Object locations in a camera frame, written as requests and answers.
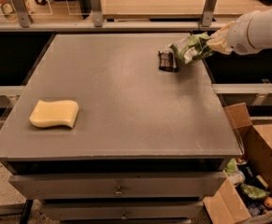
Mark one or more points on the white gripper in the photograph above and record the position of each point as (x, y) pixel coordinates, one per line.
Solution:
(239, 36)

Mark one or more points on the green jalapeno chip bag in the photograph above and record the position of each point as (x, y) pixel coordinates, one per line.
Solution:
(192, 48)

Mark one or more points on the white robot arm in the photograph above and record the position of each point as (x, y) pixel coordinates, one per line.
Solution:
(264, 21)

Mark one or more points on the dark rxbar chocolate bar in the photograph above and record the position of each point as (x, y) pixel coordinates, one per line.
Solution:
(167, 61)

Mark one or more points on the green snack bag in box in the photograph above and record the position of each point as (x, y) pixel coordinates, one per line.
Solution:
(253, 192)

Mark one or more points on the cardboard box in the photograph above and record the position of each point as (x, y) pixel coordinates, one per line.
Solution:
(254, 167)

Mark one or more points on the yellow fruit in box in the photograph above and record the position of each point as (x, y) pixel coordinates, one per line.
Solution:
(268, 202)

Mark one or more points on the upper grey drawer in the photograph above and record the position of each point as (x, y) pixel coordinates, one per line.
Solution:
(134, 185)

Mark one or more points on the grey drawer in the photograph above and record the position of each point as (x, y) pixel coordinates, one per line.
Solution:
(134, 185)
(113, 211)

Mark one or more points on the lower grey drawer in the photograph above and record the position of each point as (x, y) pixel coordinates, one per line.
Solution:
(113, 211)

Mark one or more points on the upper drawer knob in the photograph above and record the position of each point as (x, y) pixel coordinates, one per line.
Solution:
(118, 192)

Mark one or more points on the drawer knob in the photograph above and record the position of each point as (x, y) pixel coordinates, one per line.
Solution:
(118, 192)
(124, 216)

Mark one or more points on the yellow sponge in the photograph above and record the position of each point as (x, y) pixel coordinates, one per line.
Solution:
(57, 113)

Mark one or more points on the lower drawer knob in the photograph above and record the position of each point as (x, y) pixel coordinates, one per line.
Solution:
(124, 216)

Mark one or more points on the black table leg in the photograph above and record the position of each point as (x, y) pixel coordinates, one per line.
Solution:
(26, 211)

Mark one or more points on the right metal bracket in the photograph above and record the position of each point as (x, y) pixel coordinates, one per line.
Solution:
(207, 14)

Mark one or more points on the metal bracket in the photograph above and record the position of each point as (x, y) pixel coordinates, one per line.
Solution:
(98, 18)
(207, 14)
(22, 12)

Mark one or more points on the middle metal bracket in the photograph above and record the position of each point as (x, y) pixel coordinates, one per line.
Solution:
(98, 18)

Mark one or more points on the left metal bracket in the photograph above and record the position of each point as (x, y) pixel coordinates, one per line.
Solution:
(22, 12)

